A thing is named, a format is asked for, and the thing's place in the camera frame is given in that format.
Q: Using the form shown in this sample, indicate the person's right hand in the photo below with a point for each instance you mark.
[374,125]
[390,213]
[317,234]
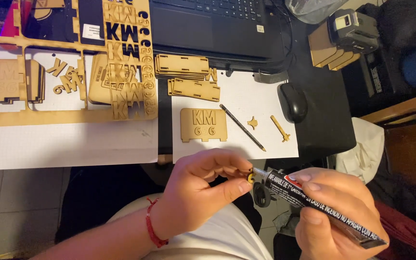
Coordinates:
[341,191]

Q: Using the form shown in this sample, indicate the person's left hand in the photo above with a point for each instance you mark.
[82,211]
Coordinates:
[193,195]

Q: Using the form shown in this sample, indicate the black glue tube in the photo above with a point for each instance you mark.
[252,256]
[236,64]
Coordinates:
[284,188]

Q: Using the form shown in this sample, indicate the small wooden digit piece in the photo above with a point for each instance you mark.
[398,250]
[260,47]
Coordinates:
[251,178]

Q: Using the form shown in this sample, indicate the white plastic bag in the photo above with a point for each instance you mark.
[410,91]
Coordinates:
[361,151]

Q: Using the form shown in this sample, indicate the person's white shirt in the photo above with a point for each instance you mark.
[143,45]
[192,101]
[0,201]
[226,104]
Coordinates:
[222,238]

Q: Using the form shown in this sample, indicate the wooden plaque with glued letters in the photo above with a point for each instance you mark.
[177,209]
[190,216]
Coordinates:
[203,125]

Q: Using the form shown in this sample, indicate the dark red cloth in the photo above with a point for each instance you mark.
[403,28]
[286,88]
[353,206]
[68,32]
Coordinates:
[410,231]

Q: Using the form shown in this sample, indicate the dark pencil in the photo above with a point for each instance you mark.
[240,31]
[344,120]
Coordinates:
[242,127]

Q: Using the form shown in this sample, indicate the wooden stick piece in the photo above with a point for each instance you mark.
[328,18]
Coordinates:
[279,127]

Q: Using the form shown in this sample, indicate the small wooden star-shaped piece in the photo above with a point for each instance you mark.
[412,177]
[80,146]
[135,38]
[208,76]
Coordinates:
[252,123]

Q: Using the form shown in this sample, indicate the black computer mouse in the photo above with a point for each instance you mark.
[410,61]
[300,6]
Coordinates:
[293,103]

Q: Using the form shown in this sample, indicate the stack of slotted wooden panels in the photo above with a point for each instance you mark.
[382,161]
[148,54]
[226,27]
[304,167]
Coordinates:
[182,65]
[195,89]

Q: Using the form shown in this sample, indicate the small white paper sheet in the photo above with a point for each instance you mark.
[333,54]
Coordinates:
[244,92]

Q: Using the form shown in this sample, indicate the black printed box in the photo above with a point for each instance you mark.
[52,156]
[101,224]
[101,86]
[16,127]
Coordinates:
[374,77]

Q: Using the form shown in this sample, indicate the loose wooden letter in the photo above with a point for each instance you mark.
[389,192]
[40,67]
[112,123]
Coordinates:
[211,74]

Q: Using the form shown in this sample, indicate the grey metal clip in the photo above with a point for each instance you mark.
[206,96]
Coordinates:
[271,77]

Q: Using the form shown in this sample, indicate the large white paper sheet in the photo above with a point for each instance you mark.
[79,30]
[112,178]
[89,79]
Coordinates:
[67,144]

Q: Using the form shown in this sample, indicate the stack of engraved wooden plaques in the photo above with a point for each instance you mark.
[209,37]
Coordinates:
[99,85]

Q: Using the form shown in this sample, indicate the grey handheld device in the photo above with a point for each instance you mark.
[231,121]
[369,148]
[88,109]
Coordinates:
[354,32]

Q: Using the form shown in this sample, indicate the large laser-cut wooden sheet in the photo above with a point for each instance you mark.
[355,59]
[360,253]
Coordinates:
[49,117]

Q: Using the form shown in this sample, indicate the black laptop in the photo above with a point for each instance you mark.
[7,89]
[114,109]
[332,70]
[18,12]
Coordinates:
[193,29]

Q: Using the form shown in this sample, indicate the heap of cut wooden letters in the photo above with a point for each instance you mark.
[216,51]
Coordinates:
[65,77]

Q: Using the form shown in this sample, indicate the clear plastic bag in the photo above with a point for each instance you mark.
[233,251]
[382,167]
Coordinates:
[312,9]

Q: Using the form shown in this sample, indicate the wooden furniture frame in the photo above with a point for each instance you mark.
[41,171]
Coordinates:
[410,137]

